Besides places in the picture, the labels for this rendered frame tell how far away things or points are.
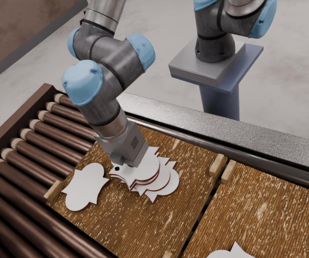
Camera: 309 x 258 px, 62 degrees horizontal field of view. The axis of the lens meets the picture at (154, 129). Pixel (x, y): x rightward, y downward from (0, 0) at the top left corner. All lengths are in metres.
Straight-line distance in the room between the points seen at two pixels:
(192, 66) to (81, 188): 0.59
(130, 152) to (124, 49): 0.22
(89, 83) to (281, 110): 1.74
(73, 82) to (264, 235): 0.50
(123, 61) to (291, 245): 0.50
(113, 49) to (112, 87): 0.08
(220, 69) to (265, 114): 1.10
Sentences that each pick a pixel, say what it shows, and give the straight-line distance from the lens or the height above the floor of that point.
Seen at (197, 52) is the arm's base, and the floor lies 0.94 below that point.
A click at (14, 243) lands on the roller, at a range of 0.88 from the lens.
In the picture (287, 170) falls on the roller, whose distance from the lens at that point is 0.72.
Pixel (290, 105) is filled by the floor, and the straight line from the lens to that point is 2.10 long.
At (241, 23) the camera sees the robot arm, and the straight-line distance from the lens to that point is 0.85.
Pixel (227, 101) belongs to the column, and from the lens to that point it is 1.15.
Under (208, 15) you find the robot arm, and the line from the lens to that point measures 0.92.
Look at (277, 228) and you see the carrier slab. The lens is 0.65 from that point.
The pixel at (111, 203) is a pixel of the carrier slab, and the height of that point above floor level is 0.94.
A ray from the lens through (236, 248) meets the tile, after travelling 0.62.
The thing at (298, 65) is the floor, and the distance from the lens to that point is 2.41.
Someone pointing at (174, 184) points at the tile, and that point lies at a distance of 0.68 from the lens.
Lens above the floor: 1.55
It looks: 49 degrees down
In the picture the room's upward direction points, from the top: 24 degrees counter-clockwise
